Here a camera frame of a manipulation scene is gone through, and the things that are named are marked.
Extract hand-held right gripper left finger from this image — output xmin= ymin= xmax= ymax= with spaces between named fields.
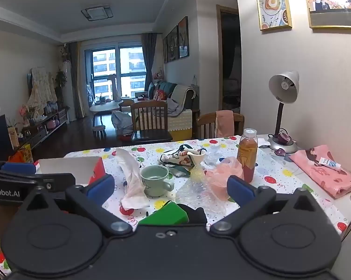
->
xmin=24 ymin=174 xmax=133 ymax=237

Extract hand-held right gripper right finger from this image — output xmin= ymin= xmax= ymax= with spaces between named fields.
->
xmin=210 ymin=175 xmax=319 ymax=237

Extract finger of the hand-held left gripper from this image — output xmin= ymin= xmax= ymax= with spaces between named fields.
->
xmin=0 ymin=159 xmax=37 ymax=175
xmin=0 ymin=173 xmax=76 ymax=193

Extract white tissue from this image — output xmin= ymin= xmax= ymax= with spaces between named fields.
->
xmin=115 ymin=148 xmax=149 ymax=211

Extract printed cloth bag green trim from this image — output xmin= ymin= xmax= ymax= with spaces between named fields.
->
xmin=159 ymin=144 xmax=208 ymax=176

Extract orange gift box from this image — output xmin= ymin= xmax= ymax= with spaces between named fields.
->
xmin=7 ymin=150 xmax=27 ymax=164

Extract yellow box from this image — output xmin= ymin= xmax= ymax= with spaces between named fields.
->
xmin=18 ymin=143 xmax=34 ymax=164

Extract white red cardboard box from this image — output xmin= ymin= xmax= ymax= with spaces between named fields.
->
xmin=36 ymin=156 xmax=106 ymax=185

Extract pink plastic bag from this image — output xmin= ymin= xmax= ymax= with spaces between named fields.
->
xmin=205 ymin=157 xmax=246 ymax=202

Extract orange juice bottle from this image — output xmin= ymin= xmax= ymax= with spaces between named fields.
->
xmin=236 ymin=128 xmax=258 ymax=183

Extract balloon print tablecloth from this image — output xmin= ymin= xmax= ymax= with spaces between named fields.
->
xmin=0 ymin=135 xmax=351 ymax=276

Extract clear plastic bag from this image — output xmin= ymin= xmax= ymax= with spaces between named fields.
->
xmin=175 ymin=163 xmax=241 ymax=215

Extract dark tv cabinet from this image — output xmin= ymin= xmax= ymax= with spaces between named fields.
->
xmin=20 ymin=107 xmax=70 ymax=150

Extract pale green mug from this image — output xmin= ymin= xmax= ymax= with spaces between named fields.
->
xmin=140 ymin=165 xmax=175 ymax=198

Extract pink flowers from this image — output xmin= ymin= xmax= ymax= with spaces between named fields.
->
xmin=19 ymin=105 xmax=30 ymax=126

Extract small round stool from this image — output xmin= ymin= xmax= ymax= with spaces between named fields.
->
xmin=93 ymin=124 xmax=107 ymax=139

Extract pink towel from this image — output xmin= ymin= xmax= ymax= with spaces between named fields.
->
xmin=215 ymin=110 xmax=235 ymax=138

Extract pale blue clothes pile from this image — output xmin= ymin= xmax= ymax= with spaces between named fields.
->
xmin=111 ymin=110 xmax=134 ymax=137

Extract green box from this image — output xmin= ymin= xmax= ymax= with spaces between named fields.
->
xmin=138 ymin=201 xmax=190 ymax=226

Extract round coffee table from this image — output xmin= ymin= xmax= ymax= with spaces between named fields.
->
xmin=90 ymin=100 xmax=129 ymax=118

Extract cream printed blanket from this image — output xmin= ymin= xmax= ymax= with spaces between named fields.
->
xmin=28 ymin=67 xmax=58 ymax=115

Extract wooden chair black seat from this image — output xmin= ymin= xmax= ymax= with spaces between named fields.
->
xmin=130 ymin=101 xmax=174 ymax=144

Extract sofa with cream cover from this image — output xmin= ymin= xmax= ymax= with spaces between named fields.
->
xmin=147 ymin=81 xmax=200 ymax=141

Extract white tube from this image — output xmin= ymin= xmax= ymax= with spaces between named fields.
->
xmin=318 ymin=157 xmax=342 ymax=171

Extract white standing air conditioner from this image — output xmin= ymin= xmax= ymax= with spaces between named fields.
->
xmin=62 ymin=60 xmax=74 ymax=121

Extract green potted plant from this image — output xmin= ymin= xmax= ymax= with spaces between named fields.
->
xmin=55 ymin=70 xmax=68 ymax=105

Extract grey curtain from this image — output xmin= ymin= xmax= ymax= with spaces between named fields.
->
xmin=141 ymin=32 xmax=158 ymax=94
xmin=69 ymin=41 xmax=86 ymax=120

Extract grey blanket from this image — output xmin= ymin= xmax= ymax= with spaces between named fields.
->
xmin=166 ymin=97 xmax=185 ymax=116

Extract silver desk lamp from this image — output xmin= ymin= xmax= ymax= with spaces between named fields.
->
xmin=268 ymin=70 xmax=300 ymax=154

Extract white knitted throw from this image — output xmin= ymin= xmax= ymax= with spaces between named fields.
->
xmin=171 ymin=84 xmax=194 ymax=106

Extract large window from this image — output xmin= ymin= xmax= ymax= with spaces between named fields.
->
xmin=84 ymin=43 xmax=148 ymax=106

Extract square ceiling light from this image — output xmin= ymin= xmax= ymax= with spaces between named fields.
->
xmin=81 ymin=5 xmax=114 ymax=22

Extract gold framed food picture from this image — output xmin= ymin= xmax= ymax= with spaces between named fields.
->
xmin=254 ymin=0 xmax=293 ymax=31

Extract wooden door frame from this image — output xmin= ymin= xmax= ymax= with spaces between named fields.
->
xmin=216 ymin=4 xmax=242 ymax=114

